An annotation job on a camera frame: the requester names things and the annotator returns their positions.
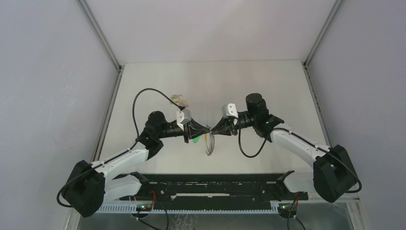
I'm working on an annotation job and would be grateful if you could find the left aluminium frame post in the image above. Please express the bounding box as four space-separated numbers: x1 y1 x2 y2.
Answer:
76 0 122 160

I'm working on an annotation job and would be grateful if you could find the metal chain keyring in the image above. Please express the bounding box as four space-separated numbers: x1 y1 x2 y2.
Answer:
204 125 215 156

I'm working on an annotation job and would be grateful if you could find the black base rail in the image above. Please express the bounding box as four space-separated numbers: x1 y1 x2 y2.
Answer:
106 173 309 207

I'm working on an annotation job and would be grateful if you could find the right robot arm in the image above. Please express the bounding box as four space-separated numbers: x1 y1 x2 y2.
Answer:
211 93 362 203

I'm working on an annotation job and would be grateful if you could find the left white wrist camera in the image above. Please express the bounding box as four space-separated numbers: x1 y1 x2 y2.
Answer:
176 108 192 128

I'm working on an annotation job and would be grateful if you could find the aluminium frame post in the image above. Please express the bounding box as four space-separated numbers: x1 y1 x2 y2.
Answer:
76 0 122 160
302 0 345 145

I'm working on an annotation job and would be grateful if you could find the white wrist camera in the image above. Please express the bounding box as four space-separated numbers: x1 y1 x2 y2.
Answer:
222 103 238 119
176 108 192 128

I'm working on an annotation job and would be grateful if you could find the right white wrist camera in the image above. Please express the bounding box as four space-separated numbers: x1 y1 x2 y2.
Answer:
222 103 238 119

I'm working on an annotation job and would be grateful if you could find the orange tagged key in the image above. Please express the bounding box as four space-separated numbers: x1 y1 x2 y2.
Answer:
178 100 188 108

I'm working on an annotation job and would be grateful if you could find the white toothed cable strip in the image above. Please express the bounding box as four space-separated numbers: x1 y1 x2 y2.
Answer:
96 200 280 214

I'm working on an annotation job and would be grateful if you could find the right aluminium frame post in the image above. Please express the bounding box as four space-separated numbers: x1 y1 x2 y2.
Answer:
302 0 345 145

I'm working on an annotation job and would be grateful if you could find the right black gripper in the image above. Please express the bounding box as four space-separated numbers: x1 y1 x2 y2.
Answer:
211 113 257 137

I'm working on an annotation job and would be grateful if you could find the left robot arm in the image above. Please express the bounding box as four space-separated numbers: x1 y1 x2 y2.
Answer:
56 109 210 218

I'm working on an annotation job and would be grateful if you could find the left black camera cable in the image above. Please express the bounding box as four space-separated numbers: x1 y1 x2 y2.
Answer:
56 88 185 208

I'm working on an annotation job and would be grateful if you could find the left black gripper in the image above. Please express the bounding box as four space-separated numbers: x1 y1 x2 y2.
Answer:
157 118 209 144

